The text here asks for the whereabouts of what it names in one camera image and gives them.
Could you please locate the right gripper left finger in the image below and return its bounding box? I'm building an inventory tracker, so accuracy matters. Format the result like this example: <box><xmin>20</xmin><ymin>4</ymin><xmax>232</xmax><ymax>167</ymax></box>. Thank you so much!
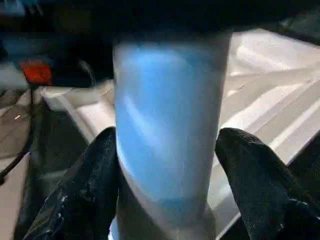
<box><xmin>23</xmin><ymin>126</ymin><xmax>121</xmax><ymax>240</ymax></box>

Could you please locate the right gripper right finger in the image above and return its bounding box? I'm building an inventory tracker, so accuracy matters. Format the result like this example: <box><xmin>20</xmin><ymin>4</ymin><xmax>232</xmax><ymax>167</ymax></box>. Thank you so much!
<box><xmin>215</xmin><ymin>127</ymin><xmax>320</xmax><ymax>240</ymax></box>

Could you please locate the white plastic table top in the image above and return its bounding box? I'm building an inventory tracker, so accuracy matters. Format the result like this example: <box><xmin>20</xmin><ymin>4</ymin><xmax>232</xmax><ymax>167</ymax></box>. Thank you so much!
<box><xmin>41</xmin><ymin>31</ymin><xmax>320</xmax><ymax>240</ymax></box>

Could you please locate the white plastic table leg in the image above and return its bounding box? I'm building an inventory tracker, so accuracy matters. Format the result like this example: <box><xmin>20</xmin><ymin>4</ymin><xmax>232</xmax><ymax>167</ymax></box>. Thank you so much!
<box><xmin>111</xmin><ymin>29</ymin><xmax>232</xmax><ymax>240</ymax></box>

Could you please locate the red rectangular object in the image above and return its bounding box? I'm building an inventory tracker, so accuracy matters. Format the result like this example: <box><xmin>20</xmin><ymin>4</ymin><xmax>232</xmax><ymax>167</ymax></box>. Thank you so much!
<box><xmin>19</xmin><ymin>61</ymin><xmax>53</xmax><ymax>85</ymax></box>

